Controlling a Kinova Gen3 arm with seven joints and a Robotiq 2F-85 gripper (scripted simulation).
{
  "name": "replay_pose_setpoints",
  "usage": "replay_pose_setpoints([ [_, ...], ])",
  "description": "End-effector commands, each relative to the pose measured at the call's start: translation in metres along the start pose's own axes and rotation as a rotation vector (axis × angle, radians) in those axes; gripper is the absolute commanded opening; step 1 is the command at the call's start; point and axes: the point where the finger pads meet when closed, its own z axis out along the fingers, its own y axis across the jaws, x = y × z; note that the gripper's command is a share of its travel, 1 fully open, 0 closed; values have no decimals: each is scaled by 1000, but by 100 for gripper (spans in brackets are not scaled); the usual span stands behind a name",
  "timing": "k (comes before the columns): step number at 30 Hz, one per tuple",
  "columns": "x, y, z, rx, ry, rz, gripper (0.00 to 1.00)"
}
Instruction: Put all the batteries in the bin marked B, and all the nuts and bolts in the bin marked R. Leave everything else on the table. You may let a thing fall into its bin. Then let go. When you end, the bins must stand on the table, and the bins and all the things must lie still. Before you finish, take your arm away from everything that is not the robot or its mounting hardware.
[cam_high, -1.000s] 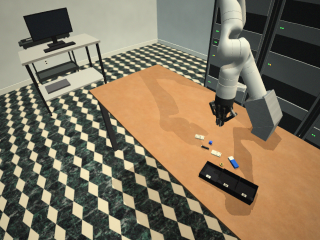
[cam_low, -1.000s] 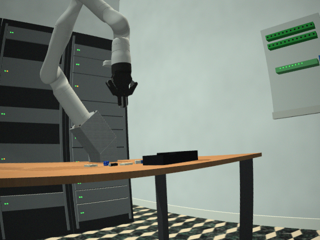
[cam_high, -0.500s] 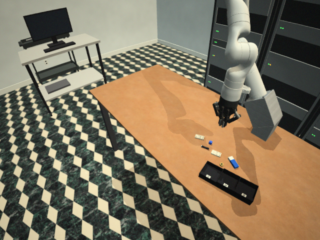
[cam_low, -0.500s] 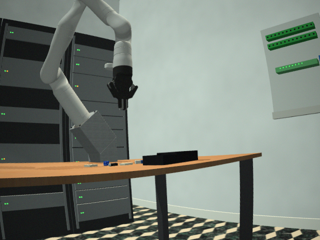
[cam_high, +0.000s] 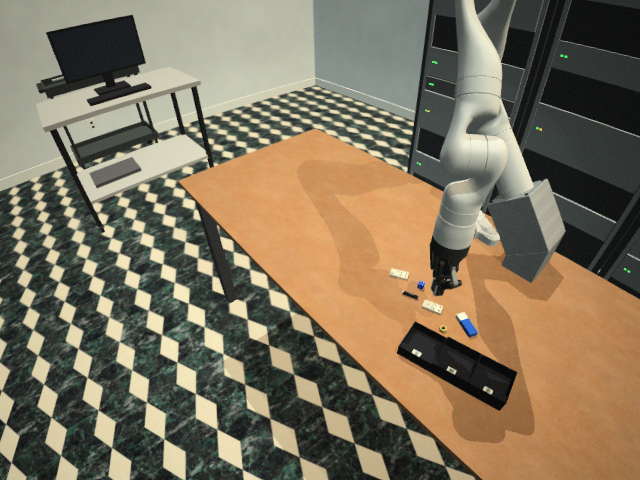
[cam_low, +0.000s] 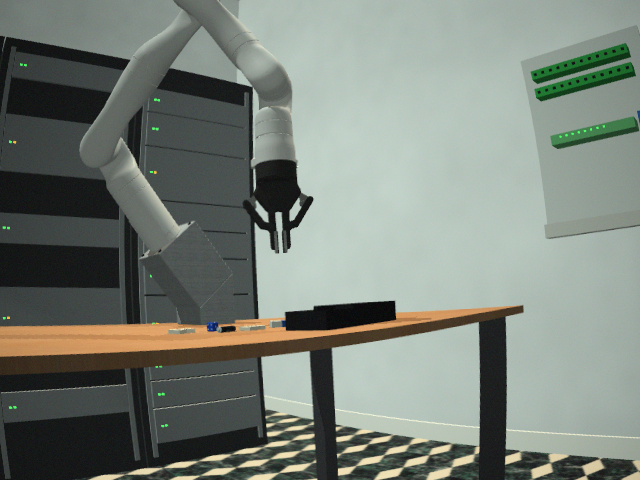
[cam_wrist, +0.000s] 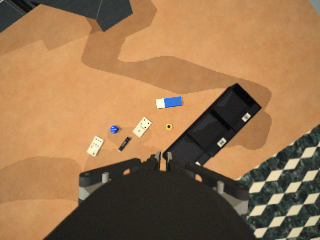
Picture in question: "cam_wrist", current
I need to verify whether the black aaa battery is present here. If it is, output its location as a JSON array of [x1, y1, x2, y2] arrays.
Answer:
[[118, 137, 130, 152]]

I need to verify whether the cream domino tile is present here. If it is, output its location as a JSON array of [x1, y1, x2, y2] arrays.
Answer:
[[133, 117, 151, 137], [87, 136, 104, 157]]

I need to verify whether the blue and white eraser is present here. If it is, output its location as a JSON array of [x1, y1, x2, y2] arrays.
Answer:
[[156, 96, 182, 109]]

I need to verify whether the yellow hex nut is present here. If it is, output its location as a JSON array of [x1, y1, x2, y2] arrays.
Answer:
[[166, 123, 172, 130]]

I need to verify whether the blue die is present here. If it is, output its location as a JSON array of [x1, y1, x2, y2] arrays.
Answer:
[[109, 125, 119, 134]]

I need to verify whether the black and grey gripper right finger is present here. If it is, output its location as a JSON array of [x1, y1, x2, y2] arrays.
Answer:
[[166, 152, 250, 223]]

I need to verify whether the black rack of three bins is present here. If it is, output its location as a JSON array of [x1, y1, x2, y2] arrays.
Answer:
[[162, 83, 262, 166]]

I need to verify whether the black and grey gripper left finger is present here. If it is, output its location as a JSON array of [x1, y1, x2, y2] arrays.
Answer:
[[78, 151, 161, 205]]

